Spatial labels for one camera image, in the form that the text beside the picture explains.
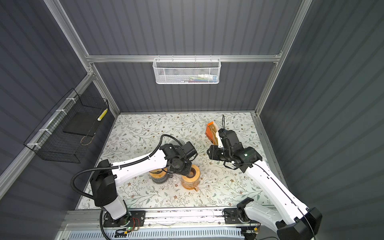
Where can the white wire basket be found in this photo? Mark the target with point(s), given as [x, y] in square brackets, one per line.
[170, 72]

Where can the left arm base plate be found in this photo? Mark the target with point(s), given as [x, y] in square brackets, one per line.
[131, 219]

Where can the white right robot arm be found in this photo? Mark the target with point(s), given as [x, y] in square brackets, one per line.
[293, 220]

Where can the yellow marker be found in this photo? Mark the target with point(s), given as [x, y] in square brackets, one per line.
[102, 115]

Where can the orange coffee filter pack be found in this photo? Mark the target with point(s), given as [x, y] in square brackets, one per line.
[211, 130]

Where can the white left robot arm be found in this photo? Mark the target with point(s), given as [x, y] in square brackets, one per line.
[105, 181]

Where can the black wire basket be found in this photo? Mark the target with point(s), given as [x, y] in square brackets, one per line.
[67, 135]

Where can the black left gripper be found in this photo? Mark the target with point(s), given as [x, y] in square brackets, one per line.
[185, 173]

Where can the black flat pad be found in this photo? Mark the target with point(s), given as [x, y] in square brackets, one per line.
[83, 124]

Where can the items in white basket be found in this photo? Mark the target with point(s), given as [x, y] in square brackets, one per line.
[206, 78]

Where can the grey glass carafe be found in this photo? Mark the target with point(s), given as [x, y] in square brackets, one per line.
[159, 179]

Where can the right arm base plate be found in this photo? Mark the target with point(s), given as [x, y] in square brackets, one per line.
[231, 217]

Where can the bamboo ring holder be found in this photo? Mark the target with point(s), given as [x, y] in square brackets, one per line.
[158, 173]
[193, 177]

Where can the orange glass carafe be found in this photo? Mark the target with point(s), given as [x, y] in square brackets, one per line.
[191, 185]

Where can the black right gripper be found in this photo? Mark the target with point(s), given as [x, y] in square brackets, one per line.
[212, 153]

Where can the white slotted cable duct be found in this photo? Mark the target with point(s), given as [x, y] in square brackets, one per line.
[179, 234]

